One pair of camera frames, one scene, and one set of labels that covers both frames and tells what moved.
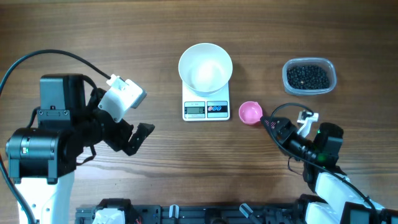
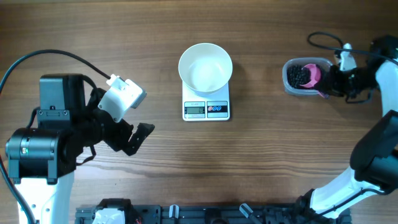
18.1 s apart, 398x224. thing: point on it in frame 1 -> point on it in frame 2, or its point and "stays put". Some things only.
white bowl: (205, 68) stays put
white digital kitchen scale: (197, 107) stays put
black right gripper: (285, 122) -> (333, 79)
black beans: (308, 77) stays put
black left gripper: (121, 140) stays put
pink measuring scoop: (250, 112) -> (315, 73)
